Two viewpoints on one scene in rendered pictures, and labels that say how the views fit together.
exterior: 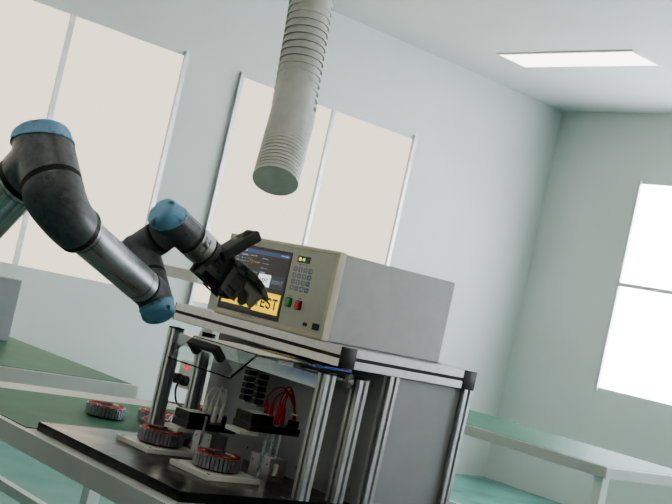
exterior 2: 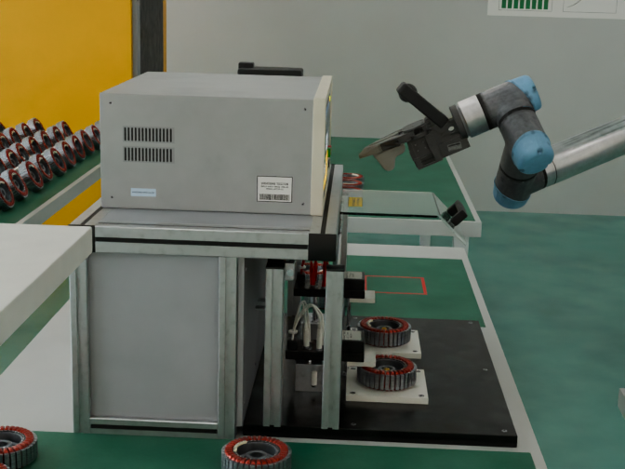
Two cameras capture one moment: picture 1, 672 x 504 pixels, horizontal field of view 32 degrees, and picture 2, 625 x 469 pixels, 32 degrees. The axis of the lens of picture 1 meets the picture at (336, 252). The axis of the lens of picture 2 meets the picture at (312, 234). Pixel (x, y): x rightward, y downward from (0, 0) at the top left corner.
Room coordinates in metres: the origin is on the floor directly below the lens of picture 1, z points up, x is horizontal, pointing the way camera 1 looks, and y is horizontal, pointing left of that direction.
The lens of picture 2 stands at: (4.38, 1.50, 1.52)
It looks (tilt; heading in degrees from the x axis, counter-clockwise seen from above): 13 degrees down; 222
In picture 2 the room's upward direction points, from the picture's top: 2 degrees clockwise
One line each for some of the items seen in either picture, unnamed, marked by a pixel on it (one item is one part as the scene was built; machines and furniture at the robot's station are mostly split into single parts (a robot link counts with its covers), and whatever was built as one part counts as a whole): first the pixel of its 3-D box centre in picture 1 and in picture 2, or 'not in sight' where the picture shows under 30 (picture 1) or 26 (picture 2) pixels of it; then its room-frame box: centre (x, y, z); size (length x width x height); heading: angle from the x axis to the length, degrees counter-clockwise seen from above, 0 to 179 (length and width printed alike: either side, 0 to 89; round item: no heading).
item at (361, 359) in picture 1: (318, 344); (226, 201); (2.97, -0.01, 1.09); 0.68 x 0.44 x 0.05; 40
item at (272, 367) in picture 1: (243, 358); (339, 238); (2.83, 0.16, 1.03); 0.62 x 0.01 x 0.03; 40
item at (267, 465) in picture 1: (267, 467); (314, 329); (2.76, 0.05, 0.80); 0.08 x 0.05 x 0.06; 40
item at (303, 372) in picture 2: (209, 442); (310, 370); (2.95, 0.20, 0.80); 0.08 x 0.05 x 0.06; 40
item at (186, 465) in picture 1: (214, 471); (383, 342); (2.67, 0.16, 0.78); 0.15 x 0.15 x 0.01; 40
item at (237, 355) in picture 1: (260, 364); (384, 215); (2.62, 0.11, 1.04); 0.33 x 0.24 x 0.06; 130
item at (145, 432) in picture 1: (161, 436); (386, 372); (2.86, 0.31, 0.80); 0.11 x 0.11 x 0.04
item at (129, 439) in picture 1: (158, 446); (386, 384); (2.86, 0.31, 0.78); 0.15 x 0.15 x 0.01; 40
